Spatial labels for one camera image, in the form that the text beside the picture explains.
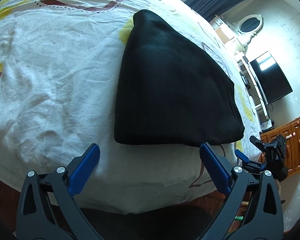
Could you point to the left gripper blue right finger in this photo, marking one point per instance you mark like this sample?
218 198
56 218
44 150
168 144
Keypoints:
218 168

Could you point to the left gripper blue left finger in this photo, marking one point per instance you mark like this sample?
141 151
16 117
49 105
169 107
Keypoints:
80 169

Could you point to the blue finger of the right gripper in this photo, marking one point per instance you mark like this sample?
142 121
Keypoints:
241 156

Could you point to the black pants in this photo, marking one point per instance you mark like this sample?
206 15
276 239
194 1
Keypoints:
170 91

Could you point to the person's right hand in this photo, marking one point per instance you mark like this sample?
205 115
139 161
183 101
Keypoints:
278 185

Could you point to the wooden cabinet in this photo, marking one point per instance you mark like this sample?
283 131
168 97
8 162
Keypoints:
291 132

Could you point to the white tv stand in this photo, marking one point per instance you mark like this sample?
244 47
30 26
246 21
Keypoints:
254 90

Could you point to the black flat television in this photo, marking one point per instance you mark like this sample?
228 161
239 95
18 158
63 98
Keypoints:
271 79

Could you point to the white dresser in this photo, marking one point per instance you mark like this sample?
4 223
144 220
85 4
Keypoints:
233 40

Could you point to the patterned white bed sheet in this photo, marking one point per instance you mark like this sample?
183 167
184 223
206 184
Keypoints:
59 69

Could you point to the white oval vanity mirror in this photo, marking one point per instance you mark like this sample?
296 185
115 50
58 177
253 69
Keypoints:
247 28

